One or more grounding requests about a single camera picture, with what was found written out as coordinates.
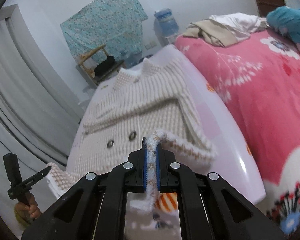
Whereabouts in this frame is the beige white houndstooth coat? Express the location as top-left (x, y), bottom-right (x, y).
top-left (47, 59), bottom-right (217, 212)

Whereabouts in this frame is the beige and white clothes pile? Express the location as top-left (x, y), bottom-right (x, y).
top-left (182, 12), bottom-right (269, 48)

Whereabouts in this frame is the left hand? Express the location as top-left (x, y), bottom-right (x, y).
top-left (14, 193), bottom-right (42, 220)

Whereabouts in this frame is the white curtain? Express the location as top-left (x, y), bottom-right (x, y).
top-left (0, 4), bottom-right (84, 169)

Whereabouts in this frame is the pink floral blanket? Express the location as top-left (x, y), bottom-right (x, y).
top-left (175, 29), bottom-right (300, 237)

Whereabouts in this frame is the wooden chair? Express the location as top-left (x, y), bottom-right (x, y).
top-left (77, 44), bottom-right (127, 86)

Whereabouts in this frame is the black garment on chair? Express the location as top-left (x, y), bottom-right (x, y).
top-left (94, 56), bottom-right (116, 76)

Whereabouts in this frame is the white water dispenser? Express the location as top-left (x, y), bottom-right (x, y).
top-left (153, 20), bottom-right (179, 47)

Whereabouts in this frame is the teal floral hanging cloth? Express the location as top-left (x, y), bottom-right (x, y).
top-left (60, 0), bottom-right (148, 61)

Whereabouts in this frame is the teal plush fabric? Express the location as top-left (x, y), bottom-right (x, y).
top-left (266, 6), bottom-right (300, 43)

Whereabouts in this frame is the wall socket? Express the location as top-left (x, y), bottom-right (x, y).
top-left (145, 41), bottom-right (157, 50)

